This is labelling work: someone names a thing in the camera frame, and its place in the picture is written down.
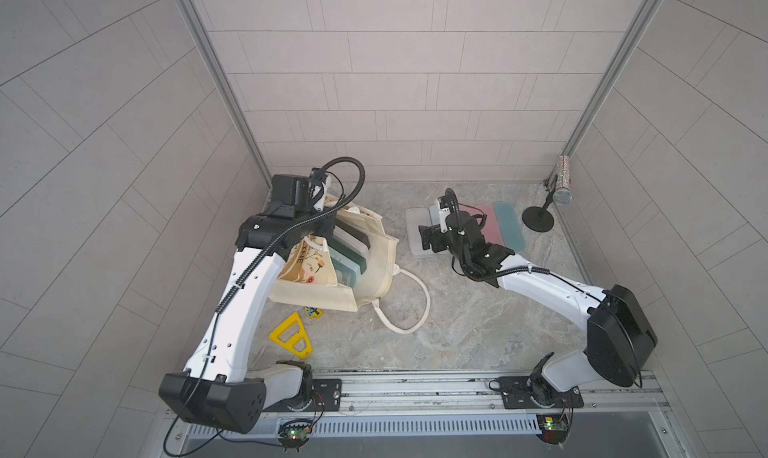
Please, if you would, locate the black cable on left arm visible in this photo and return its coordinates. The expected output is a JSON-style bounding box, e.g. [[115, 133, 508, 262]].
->
[[161, 156, 367, 458]]

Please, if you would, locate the grey teal pencil case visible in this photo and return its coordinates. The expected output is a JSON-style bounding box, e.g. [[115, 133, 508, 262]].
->
[[331, 259, 359, 288]]

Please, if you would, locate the circuit board with wires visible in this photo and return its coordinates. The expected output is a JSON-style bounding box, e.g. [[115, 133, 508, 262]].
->
[[277, 419, 314, 452], [536, 415, 570, 446]]

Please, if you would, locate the white glossy tin pencil case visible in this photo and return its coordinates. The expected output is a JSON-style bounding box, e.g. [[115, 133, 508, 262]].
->
[[405, 205, 449, 259]]

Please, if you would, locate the teal translucent pencil case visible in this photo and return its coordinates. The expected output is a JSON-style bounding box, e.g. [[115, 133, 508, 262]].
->
[[493, 201, 526, 254]]

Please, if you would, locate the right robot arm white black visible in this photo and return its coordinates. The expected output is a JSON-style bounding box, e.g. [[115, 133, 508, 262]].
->
[[410, 210, 658, 408]]

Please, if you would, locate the pale mint pencil case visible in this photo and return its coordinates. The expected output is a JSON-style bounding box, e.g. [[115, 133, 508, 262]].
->
[[429, 205, 448, 226]]

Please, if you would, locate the right circuit board with wires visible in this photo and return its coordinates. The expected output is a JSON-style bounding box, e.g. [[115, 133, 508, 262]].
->
[[536, 415, 570, 446]]

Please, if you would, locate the yellow triangular plastic tool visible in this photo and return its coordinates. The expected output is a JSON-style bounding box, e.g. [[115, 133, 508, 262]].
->
[[269, 312, 313, 360]]

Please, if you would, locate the aluminium mounting rail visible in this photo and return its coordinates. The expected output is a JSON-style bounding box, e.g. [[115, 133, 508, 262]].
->
[[167, 370, 667, 420]]

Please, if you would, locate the floral canvas tote bag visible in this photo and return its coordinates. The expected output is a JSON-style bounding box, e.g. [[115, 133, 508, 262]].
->
[[269, 203, 432, 335]]

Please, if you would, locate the small round yellow sticker toy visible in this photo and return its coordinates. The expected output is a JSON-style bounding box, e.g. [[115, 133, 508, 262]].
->
[[304, 307, 323, 319]]

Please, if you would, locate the dark grey pencil case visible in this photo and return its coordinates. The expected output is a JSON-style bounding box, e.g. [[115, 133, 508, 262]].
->
[[339, 221, 371, 249]]

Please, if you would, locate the glitter microphone on stand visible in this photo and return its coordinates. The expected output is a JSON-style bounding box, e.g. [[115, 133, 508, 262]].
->
[[521, 156, 572, 233]]

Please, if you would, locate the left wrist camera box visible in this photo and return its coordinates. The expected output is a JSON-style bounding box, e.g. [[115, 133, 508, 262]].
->
[[271, 174, 311, 208]]

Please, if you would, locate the left circuit board with wires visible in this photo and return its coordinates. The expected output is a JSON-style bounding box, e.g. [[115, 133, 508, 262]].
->
[[277, 419, 314, 452]]

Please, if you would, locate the dark green pencil case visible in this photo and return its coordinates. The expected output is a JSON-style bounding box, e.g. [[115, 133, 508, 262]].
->
[[327, 237, 367, 275]]

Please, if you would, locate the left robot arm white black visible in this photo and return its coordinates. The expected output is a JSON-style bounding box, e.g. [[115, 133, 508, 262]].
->
[[159, 209, 335, 433]]

